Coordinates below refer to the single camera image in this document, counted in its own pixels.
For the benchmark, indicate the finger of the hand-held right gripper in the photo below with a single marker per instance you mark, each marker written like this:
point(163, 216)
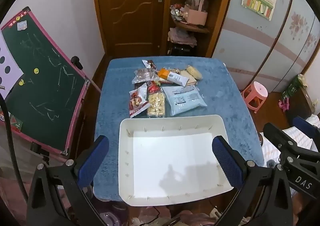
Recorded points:
point(302, 125)
point(277, 137)

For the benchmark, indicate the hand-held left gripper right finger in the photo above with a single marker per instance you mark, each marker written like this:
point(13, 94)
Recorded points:
point(226, 163)

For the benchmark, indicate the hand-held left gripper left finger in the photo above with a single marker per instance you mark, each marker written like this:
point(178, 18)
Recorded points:
point(93, 156)

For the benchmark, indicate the white plastic tray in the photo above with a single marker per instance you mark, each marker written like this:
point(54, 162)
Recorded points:
point(172, 156)

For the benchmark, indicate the red white pastry packet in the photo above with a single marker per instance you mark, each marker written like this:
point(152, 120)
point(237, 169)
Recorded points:
point(137, 101)

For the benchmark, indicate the light blue packet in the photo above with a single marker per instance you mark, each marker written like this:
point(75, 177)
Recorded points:
point(183, 100)

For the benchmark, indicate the clear yellow cracker packet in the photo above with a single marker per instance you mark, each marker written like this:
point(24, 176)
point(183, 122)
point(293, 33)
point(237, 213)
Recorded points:
point(156, 106)

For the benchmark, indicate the beige cracker packet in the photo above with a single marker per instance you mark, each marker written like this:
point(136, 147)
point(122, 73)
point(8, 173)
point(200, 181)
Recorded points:
point(192, 82)

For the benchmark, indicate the red label nut bag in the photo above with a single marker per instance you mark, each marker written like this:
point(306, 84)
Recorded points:
point(153, 88)

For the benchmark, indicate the clear packet dark filling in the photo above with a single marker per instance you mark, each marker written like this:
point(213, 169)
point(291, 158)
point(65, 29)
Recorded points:
point(143, 75)

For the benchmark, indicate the puffed rice cake packet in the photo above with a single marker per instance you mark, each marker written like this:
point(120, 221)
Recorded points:
point(194, 72)

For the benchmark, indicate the orange white long packet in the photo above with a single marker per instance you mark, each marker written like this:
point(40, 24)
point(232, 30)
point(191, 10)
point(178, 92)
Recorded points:
point(176, 78)

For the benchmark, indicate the brown white small packet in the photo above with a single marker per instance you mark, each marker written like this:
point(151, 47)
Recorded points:
point(149, 64)

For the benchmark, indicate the dark wooden cabinet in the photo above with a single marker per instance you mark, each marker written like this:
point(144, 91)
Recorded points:
point(300, 106)

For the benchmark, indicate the pink toy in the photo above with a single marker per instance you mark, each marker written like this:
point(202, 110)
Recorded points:
point(283, 105)

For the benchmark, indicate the pink plastic stool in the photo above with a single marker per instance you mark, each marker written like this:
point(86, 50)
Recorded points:
point(257, 91)

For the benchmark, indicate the pale fuzzy cloth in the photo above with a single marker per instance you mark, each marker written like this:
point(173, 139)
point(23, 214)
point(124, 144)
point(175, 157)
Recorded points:
point(190, 218)

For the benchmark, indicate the blue plush table cover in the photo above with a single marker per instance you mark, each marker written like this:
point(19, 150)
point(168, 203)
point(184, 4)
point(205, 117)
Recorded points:
point(225, 96)

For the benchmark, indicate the green red picture card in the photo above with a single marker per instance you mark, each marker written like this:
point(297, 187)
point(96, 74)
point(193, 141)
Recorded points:
point(16, 123)

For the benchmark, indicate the grey floral sliding wardrobe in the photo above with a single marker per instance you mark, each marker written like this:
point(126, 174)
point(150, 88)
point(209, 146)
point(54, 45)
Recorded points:
point(250, 48)

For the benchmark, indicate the black easel knob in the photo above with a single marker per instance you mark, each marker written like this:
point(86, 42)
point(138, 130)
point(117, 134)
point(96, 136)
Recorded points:
point(75, 60)

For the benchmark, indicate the white paper black dots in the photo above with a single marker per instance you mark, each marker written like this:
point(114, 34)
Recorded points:
point(13, 78)

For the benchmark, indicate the black box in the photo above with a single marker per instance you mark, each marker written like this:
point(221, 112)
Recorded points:
point(181, 50)

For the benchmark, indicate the wooden door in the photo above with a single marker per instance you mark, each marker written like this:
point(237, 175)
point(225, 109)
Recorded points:
point(130, 28)

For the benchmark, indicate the folded pink cloth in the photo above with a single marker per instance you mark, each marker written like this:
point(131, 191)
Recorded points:
point(180, 37)

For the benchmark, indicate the wooden corner shelf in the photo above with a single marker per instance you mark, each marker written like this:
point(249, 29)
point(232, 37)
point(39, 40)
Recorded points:
point(221, 4)

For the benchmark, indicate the white sticker card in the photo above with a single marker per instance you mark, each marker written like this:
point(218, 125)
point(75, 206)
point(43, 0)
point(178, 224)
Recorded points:
point(22, 25)

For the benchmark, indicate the pile of colourful wrappers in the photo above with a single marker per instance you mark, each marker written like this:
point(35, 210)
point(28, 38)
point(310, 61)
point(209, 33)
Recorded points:
point(177, 11)

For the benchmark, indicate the black easel bracket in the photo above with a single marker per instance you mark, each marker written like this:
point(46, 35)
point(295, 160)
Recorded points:
point(37, 148)

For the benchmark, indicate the green chalkboard pink frame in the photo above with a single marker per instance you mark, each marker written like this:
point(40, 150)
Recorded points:
point(45, 78)

